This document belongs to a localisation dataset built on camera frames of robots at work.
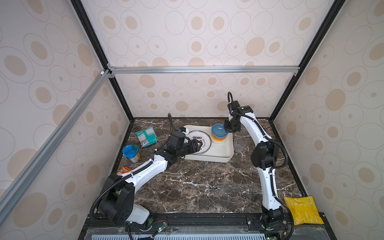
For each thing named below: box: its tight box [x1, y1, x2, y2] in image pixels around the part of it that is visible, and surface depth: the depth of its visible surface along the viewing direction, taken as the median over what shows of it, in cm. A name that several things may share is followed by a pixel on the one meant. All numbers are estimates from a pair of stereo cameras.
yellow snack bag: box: [283, 196, 325, 226], surface depth 77 cm
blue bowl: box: [211, 123, 229, 139], surface depth 101 cm
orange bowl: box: [211, 133, 228, 142], surface depth 101 cm
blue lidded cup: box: [122, 144, 141, 163], surface depth 91 cm
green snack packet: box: [135, 126, 158, 148], surface depth 108 cm
